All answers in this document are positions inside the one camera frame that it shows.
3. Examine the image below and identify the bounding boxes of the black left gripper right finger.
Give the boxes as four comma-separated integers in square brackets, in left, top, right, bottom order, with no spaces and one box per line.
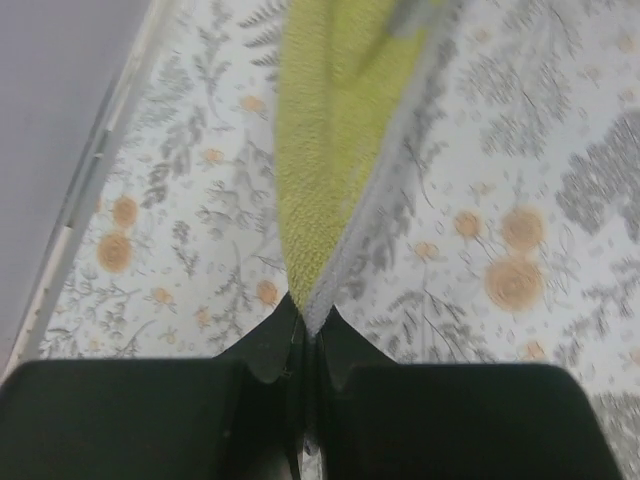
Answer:
[316,311,621,479]

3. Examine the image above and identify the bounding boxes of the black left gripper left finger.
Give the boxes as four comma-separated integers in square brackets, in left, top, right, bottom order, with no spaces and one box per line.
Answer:
[1,297,304,479]

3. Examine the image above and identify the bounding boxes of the yellow and grey cloths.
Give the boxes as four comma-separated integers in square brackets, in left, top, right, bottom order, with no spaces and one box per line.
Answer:
[274,1,459,335]

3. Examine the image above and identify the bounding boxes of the floral table mat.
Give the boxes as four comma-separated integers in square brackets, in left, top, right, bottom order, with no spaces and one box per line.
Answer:
[31,1,639,479]

